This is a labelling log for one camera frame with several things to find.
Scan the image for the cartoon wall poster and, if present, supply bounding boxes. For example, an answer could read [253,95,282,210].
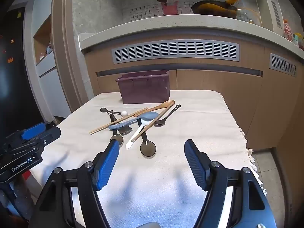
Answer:
[132,0,252,22]

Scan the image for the dark spoon with smiley handle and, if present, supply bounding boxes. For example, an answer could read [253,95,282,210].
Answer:
[154,104,181,126]

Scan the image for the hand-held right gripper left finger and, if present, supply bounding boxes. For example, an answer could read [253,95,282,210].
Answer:
[28,139,120,228]

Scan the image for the black utensil handle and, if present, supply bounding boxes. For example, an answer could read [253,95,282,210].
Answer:
[110,121,124,148]

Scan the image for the black spoon with white ball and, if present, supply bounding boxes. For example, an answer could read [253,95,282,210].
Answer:
[100,108,128,117]

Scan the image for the white shelf cabinet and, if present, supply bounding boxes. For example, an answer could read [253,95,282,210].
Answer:
[22,0,72,124]

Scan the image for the glass pan lid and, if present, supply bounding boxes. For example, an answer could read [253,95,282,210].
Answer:
[236,5,263,26]

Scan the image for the small containers on countertop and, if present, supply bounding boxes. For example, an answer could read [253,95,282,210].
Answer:
[293,33,304,51]

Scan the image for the orange bottle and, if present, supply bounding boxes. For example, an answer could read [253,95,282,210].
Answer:
[283,19,293,41]

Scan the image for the white wall vent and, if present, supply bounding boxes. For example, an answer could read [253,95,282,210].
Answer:
[271,0,283,29]

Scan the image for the small grey vent grille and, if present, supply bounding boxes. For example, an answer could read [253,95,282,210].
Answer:
[269,53,297,77]

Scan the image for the black refrigerator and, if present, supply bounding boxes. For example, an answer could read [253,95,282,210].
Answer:
[0,7,45,133]

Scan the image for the wooden chopstick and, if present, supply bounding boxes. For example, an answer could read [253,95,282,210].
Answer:
[131,103,176,143]
[89,108,148,134]

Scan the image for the white plastic spoon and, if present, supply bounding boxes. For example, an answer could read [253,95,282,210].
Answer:
[125,118,150,150]

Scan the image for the purple plastic utensil holder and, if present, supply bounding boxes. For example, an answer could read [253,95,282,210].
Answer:
[116,70,170,104]

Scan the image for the blue rice paddle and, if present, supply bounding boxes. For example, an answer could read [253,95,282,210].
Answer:
[108,112,159,131]

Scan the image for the speckled kitchen countertop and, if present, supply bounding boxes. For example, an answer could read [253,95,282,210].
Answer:
[78,14,304,60]

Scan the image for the white tablecloth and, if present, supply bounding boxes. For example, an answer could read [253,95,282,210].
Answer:
[28,90,268,228]

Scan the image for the black shovel-shaped spoon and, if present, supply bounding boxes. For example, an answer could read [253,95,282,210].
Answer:
[107,110,133,135]

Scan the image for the wooden kitchen cabinet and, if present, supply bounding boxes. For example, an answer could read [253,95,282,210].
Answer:
[82,38,304,152]

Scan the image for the large grey vent grille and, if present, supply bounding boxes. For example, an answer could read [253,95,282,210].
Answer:
[112,41,240,64]

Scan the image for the wooden door frame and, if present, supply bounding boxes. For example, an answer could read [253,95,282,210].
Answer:
[51,0,95,114]

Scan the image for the translucent brown spoon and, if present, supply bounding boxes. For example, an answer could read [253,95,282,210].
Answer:
[140,129,157,158]

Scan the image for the wooden spoon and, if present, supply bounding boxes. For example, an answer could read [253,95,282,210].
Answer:
[134,100,175,118]

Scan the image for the frying pan with yellow handle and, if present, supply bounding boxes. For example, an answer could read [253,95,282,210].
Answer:
[191,0,252,19]

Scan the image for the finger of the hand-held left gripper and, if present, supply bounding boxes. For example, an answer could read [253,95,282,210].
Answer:
[21,122,51,140]
[36,125,61,146]

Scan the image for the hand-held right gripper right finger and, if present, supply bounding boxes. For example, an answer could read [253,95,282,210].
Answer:
[184,139,277,228]

